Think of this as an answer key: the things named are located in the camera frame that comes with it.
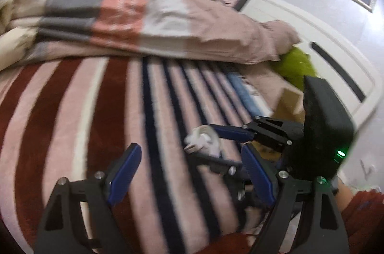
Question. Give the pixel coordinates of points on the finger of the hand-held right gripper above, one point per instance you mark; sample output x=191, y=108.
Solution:
x=219, y=164
x=234, y=132

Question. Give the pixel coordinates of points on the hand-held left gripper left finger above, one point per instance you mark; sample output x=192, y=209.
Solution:
x=126, y=176

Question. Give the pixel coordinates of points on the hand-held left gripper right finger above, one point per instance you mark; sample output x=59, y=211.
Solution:
x=258, y=176

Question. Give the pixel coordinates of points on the brown cardboard box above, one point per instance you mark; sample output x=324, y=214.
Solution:
x=289, y=105

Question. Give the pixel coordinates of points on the person's right forearm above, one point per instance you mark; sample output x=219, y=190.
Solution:
x=363, y=221

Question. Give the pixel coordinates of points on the striped plush bed blanket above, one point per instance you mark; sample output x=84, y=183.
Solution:
x=90, y=122

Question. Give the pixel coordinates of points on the green plush toy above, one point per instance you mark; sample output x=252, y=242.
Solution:
x=295, y=66

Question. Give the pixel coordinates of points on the white bed headboard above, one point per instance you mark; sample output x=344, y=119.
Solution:
x=330, y=44

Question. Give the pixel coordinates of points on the pink striped pillow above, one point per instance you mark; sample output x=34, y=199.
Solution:
x=270, y=38

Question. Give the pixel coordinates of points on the folded striped quilt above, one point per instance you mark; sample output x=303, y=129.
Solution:
x=135, y=17

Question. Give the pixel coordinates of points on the cream fleece blanket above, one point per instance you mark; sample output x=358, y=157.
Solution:
x=12, y=38

